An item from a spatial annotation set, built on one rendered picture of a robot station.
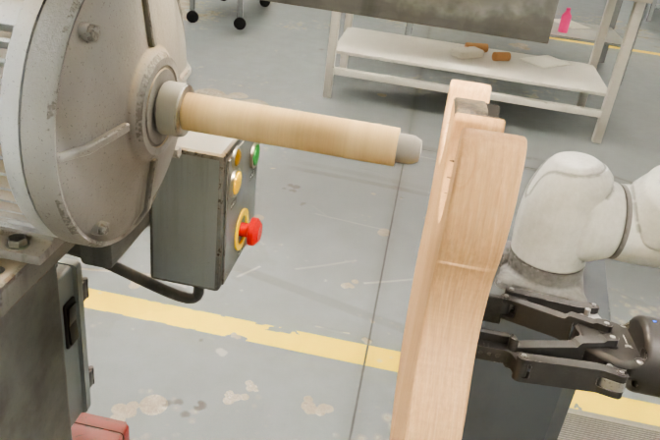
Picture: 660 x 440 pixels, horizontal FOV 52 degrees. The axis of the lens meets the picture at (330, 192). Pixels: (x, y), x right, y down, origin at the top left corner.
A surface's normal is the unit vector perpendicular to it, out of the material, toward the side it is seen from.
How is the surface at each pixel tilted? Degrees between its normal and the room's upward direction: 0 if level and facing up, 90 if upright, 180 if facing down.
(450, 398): 56
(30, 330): 90
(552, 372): 83
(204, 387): 0
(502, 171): 71
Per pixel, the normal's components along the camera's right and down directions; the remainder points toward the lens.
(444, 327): -0.14, 0.22
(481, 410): -0.30, 0.41
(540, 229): -0.71, 0.22
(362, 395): 0.11, -0.88
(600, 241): -0.04, 0.47
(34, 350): 0.98, 0.18
